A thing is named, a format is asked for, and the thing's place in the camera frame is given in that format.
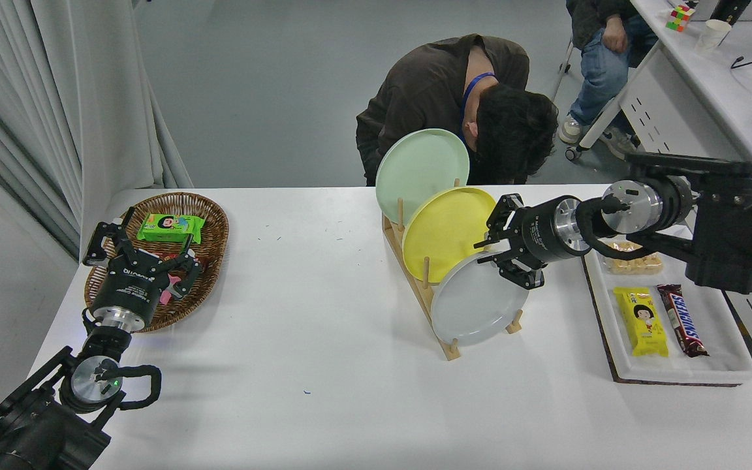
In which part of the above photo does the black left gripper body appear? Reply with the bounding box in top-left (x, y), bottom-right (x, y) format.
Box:
top-left (91, 250), bottom-right (176, 323)

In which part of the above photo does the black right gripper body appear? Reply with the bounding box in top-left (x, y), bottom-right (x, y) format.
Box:
top-left (512, 199), bottom-right (567, 265)

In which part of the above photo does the grey plate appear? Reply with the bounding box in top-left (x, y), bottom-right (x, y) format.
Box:
top-left (430, 250), bottom-right (533, 347)

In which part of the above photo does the yellow plate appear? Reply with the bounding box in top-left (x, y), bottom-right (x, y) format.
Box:
top-left (402, 187), bottom-right (501, 285)

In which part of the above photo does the pale green plate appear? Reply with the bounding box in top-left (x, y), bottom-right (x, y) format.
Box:
top-left (375, 129), bottom-right (470, 226)

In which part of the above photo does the wooden plate rack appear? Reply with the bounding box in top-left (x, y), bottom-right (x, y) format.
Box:
top-left (381, 178), bottom-right (524, 362)

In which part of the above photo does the seated person's hand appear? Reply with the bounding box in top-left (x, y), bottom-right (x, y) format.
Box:
top-left (601, 16), bottom-right (630, 53)

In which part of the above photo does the pink snack wrapper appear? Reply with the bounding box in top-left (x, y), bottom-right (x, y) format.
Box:
top-left (159, 273), bottom-right (184, 306)

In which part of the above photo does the green snack pack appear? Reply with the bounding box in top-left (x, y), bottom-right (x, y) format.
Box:
top-left (137, 212), bottom-right (206, 245)

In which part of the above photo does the brown wicker basket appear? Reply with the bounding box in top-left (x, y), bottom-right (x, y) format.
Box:
top-left (84, 191), bottom-right (230, 334)

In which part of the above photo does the clear pack of biscuits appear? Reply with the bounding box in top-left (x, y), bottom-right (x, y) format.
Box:
top-left (603, 240), bottom-right (665, 275)

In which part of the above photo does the yellow snack bar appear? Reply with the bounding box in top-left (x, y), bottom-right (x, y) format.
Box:
top-left (613, 287), bottom-right (670, 358)

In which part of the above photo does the grey curtain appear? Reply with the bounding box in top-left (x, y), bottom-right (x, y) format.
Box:
top-left (0, 0), bottom-right (194, 259)

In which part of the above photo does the standing person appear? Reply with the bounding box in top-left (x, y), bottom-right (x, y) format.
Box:
top-left (355, 34), bottom-right (559, 188)

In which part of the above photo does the brown Snickers bar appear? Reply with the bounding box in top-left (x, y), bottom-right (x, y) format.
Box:
top-left (656, 283), bottom-right (710, 358)

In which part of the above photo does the seated person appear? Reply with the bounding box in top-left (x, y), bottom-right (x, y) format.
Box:
top-left (559, 0), bottom-right (661, 163)

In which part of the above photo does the white rectangular tray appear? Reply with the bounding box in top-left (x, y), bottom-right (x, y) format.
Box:
top-left (576, 222), bottom-right (752, 386)

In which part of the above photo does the white desk with perforated panel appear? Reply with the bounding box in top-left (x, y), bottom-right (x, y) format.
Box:
top-left (565, 0), bottom-right (752, 418)

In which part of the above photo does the colourful puzzle cube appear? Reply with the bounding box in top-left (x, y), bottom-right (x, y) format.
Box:
top-left (665, 5), bottom-right (697, 32)

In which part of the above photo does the white paper cup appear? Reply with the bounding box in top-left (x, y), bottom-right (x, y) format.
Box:
top-left (695, 19), bottom-right (732, 54)

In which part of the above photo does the white chair frame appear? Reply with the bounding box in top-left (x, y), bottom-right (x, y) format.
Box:
top-left (541, 38), bottom-right (576, 125)

